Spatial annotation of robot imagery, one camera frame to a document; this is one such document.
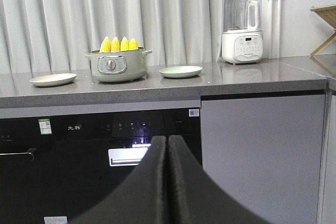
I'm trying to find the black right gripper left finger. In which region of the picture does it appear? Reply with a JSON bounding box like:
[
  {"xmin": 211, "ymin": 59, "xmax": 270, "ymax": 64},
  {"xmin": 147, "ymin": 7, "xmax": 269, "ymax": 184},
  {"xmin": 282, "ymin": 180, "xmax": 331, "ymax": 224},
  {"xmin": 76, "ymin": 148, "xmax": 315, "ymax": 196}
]
[{"xmin": 69, "ymin": 136, "xmax": 168, "ymax": 223}]

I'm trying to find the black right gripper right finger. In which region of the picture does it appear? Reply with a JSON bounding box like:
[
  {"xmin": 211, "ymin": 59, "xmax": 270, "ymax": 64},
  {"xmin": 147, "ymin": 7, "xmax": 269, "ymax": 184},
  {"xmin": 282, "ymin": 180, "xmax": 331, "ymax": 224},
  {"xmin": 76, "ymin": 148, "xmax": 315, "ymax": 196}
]
[{"xmin": 167, "ymin": 135, "xmax": 267, "ymax": 223}]

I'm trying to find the yellow corn cob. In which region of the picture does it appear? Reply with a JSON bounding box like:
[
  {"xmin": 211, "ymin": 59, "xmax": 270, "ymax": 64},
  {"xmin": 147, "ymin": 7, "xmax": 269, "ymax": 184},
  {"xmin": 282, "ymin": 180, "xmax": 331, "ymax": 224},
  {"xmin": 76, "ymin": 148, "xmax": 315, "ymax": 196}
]
[
  {"xmin": 99, "ymin": 36, "xmax": 111, "ymax": 52},
  {"xmin": 120, "ymin": 37, "xmax": 129, "ymax": 51},
  {"xmin": 128, "ymin": 38, "xmax": 139, "ymax": 50},
  {"xmin": 110, "ymin": 37, "xmax": 121, "ymax": 51}
]

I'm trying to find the black disinfection cabinet appliance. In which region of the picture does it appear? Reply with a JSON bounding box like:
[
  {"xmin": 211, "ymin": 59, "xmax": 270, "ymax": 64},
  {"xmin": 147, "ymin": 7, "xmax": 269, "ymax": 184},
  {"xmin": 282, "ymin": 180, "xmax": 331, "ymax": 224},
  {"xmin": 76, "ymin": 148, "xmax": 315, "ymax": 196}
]
[{"xmin": 52, "ymin": 108, "xmax": 202, "ymax": 223}]

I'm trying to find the grey cabinet door right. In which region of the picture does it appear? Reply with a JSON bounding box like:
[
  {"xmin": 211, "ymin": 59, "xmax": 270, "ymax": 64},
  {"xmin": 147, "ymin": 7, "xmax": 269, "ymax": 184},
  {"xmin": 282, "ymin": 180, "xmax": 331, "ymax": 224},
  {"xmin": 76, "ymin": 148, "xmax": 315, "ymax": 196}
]
[{"xmin": 201, "ymin": 94, "xmax": 324, "ymax": 223}]

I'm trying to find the white QR code sticker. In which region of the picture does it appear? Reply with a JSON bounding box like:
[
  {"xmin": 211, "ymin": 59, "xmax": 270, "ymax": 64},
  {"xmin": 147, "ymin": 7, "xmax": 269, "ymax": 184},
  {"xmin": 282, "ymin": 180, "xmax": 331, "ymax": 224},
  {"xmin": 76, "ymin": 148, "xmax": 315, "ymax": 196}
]
[{"xmin": 188, "ymin": 109, "xmax": 199, "ymax": 117}]

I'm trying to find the green white energy label sticker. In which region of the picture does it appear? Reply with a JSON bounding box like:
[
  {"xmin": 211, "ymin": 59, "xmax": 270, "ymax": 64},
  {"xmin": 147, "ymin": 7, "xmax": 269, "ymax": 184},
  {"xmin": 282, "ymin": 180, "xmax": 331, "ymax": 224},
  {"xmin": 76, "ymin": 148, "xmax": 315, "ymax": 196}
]
[{"xmin": 38, "ymin": 119, "xmax": 52, "ymax": 135}]

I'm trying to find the light green plate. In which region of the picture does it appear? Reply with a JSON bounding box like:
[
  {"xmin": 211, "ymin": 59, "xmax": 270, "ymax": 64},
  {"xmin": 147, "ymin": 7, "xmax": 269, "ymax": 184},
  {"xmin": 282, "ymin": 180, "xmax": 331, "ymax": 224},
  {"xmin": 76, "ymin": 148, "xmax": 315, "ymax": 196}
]
[{"xmin": 159, "ymin": 66, "xmax": 203, "ymax": 79}]

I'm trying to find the white side cabinet panel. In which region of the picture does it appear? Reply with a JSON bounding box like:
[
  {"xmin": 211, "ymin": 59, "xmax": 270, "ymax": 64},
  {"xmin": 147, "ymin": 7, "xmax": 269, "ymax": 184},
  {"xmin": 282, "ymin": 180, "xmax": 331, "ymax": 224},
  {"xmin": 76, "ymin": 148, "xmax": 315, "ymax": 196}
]
[{"xmin": 322, "ymin": 94, "xmax": 335, "ymax": 223}]

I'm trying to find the green electric cooking pot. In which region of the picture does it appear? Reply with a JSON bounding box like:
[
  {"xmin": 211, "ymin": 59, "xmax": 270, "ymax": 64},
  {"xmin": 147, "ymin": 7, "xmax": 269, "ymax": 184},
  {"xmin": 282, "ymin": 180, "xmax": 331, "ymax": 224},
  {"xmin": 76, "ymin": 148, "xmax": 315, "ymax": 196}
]
[{"xmin": 85, "ymin": 47, "xmax": 152, "ymax": 82}]

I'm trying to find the beige white plate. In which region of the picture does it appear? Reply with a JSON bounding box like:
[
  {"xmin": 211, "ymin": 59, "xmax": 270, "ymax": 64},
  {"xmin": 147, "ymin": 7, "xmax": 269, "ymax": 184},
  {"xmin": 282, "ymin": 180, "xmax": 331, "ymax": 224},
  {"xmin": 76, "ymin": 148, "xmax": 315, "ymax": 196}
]
[{"xmin": 30, "ymin": 73, "xmax": 77, "ymax": 87}]

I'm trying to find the grey white curtain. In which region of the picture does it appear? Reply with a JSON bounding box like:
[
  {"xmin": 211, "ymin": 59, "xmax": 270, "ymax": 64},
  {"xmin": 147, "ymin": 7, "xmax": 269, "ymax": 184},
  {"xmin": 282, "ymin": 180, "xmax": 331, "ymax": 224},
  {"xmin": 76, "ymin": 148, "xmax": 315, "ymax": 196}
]
[{"xmin": 1, "ymin": 0, "xmax": 223, "ymax": 74}]

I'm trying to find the wooden folding rack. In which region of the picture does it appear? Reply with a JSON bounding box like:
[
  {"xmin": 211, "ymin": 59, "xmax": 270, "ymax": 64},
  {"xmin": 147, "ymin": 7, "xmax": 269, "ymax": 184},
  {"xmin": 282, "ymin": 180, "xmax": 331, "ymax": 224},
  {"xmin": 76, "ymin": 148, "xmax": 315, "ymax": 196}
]
[{"xmin": 309, "ymin": 4, "xmax": 336, "ymax": 70}]

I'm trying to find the silver upper drawer handle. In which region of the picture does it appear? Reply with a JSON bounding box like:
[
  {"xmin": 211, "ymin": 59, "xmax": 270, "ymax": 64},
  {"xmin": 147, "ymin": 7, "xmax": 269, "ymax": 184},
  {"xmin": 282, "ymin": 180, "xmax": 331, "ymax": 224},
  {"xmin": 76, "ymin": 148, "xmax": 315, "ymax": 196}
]
[{"xmin": 108, "ymin": 147, "xmax": 148, "ymax": 167}]

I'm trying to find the white wall pipe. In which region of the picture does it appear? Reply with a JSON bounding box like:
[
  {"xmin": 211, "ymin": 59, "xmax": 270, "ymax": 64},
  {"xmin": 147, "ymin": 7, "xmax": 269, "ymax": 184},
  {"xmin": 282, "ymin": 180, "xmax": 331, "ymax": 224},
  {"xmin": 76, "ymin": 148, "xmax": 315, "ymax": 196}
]
[{"xmin": 268, "ymin": 0, "xmax": 283, "ymax": 59}]

